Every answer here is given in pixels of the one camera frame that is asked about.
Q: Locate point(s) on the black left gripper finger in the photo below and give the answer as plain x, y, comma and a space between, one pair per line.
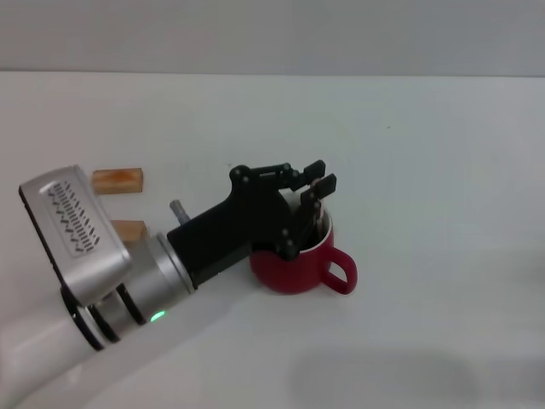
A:
277, 174
306, 221

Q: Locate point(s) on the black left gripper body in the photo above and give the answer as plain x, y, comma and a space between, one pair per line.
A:
238, 234

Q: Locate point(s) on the red ceramic cup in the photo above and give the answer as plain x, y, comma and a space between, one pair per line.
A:
302, 272

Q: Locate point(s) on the plain wooden block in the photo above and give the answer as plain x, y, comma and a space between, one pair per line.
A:
132, 228

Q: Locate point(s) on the wooden block with orange stain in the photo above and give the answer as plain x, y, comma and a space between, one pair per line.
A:
119, 181

